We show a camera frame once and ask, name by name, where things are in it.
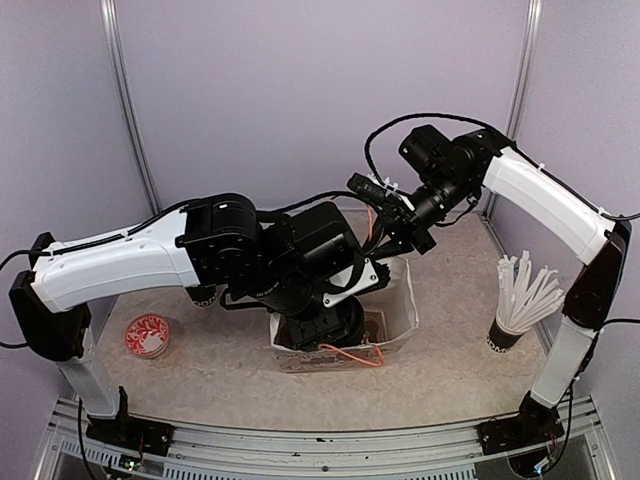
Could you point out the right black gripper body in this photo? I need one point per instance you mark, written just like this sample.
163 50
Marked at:
408 218

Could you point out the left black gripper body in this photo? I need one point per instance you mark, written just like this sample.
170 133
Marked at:
287 294

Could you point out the white paper takeout bag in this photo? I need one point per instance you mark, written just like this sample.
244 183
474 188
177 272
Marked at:
396 301

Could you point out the brown cardboard cup carrier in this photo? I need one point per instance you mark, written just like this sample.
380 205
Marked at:
374 330

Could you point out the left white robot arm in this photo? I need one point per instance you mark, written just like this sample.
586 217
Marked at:
50 299

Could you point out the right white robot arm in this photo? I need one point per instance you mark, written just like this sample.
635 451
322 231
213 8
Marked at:
576 283

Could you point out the bundle of white wrapped straws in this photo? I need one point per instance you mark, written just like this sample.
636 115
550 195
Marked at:
525 298

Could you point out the black cup holding straws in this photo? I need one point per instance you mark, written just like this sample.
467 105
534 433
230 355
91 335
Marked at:
500 339

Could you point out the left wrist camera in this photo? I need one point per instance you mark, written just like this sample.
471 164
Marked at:
375 275

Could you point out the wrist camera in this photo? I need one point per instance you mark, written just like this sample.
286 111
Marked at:
385 196
375 275

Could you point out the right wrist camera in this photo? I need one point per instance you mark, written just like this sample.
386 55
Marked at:
385 196

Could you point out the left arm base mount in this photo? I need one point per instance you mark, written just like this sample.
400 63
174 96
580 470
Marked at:
136 434

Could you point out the aluminium front frame rail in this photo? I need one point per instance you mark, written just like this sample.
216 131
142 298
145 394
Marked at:
451 450

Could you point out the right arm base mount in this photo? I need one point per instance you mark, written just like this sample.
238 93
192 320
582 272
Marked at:
515 432

